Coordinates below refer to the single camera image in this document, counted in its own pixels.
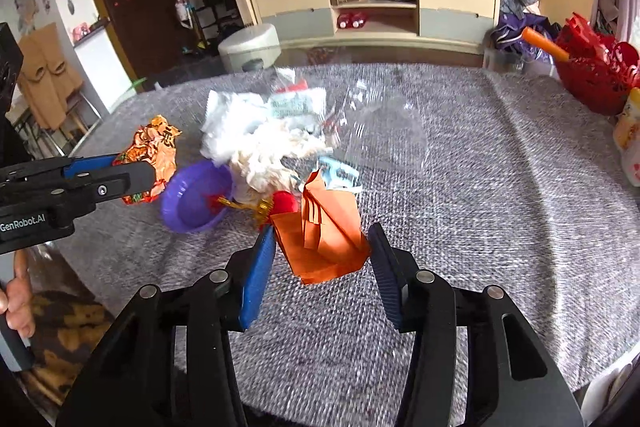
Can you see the white round container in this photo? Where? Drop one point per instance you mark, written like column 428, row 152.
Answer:
column 250, row 44

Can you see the red ball ornament gold tassel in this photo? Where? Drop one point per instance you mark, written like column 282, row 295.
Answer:
column 285, row 203

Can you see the clear plastic bag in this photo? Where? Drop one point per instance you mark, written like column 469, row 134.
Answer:
column 390, row 132

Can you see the white tissue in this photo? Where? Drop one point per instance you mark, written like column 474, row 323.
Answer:
column 270, row 152

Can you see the green paper plane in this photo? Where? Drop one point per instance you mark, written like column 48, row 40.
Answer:
column 137, row 83

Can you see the orange foam tube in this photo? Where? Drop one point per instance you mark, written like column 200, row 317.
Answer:
column 542, row 41

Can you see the red shoes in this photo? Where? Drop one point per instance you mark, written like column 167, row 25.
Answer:
column 351, row 20

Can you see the white board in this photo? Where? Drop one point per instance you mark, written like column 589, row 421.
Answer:
column 97, row 67

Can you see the dark wooden door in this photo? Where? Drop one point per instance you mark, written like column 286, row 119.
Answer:
column 135, row 22

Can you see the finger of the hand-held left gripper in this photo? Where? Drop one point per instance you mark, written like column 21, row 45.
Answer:
column 92, row 164
column 130, row 179

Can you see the white bottle pink label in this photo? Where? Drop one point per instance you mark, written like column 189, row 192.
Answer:
column 627, row 142

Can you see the purple cloth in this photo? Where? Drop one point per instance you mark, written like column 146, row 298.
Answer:
column 515, row 34

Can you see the orange paper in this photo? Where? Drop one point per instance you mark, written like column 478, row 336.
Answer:
column 330, row 237

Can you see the brown patterned rug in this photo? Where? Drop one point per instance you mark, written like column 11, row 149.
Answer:
column 65, row 347

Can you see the clear plastic box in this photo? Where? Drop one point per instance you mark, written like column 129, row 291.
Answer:
column 502, row 62

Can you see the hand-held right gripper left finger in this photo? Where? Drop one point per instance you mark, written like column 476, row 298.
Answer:
column 256, row 279

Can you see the white plastic bag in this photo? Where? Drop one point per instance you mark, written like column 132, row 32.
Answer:
column 225, row 122

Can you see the brown hanging coat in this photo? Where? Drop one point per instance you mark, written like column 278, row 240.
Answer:
column 47, row 77

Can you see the person's left hand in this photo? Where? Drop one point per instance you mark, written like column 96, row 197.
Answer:
column 25, row 302

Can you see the red openwork basket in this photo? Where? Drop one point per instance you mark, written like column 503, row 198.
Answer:
column 590, row 77

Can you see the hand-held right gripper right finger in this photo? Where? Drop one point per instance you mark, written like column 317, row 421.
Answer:
column 386, row 279

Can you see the orange patterned wrapper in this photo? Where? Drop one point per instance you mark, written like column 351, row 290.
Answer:
column 160, row 147

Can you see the light blue packet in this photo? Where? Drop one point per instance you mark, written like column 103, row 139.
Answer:
column 340, row 172

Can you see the purple plastic bowl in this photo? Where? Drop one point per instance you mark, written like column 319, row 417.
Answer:
column 192, row 202

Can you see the grey woven table mat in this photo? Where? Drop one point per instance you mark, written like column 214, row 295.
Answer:
column 475, row 207

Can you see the white packet green label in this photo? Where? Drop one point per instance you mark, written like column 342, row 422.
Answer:
column 300, row 104

